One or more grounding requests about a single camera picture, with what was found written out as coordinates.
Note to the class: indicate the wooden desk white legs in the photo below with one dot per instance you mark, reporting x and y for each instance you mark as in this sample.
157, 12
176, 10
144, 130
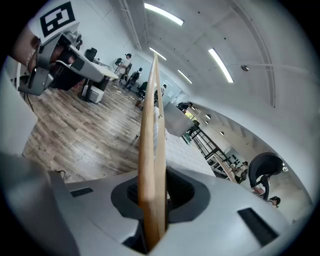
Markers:
226, 170

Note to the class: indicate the black metal railing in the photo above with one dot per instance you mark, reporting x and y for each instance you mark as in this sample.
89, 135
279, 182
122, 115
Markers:
205, 142

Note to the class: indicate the white desktop computer tower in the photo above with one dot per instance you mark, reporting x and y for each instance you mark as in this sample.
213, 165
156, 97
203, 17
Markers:
96, 96

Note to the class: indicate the translucent grey plastic bin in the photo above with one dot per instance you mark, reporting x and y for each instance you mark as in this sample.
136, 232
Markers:
176, 118

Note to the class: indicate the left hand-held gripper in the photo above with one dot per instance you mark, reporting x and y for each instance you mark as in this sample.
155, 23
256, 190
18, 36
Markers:
57, 20

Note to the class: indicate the long ceiling light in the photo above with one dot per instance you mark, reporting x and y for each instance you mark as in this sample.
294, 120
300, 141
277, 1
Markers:
185, 76
221, 65
157, 53
163, 13

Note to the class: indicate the person's left hand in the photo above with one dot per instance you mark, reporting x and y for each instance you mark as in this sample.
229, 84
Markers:
62, 53

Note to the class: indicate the white work table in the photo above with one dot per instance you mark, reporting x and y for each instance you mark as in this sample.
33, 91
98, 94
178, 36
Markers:
185, 155

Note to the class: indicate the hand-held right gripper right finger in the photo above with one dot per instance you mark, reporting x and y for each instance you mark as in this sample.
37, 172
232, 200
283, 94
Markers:
212, 225

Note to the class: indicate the black standing fan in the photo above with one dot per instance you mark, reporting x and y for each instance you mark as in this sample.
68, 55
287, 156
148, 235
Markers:
118, 62

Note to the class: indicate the round beige pedestal table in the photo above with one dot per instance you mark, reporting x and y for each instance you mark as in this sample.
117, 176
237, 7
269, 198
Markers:
111, 74

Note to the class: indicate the round ceiling sensor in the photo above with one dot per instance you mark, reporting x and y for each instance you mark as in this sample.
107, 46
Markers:
244, 67

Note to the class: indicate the white ceiling conduit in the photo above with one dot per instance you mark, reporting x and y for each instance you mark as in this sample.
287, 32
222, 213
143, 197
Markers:
130, 22

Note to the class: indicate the brown cardboard box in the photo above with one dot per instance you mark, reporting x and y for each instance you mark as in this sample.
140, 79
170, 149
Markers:
138, 103

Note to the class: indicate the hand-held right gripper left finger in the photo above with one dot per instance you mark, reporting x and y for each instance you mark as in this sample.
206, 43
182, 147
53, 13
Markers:
100, 212

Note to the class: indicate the person's left forearm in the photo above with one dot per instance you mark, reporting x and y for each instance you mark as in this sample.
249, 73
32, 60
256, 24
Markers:
23, 48

